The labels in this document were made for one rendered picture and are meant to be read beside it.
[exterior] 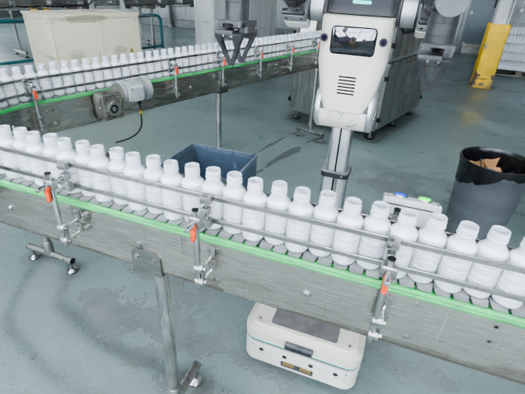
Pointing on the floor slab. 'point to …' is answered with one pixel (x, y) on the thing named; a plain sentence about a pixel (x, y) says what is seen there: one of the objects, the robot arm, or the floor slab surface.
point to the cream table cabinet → (81, 34)
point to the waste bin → (485, 189)
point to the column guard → (489, 55)
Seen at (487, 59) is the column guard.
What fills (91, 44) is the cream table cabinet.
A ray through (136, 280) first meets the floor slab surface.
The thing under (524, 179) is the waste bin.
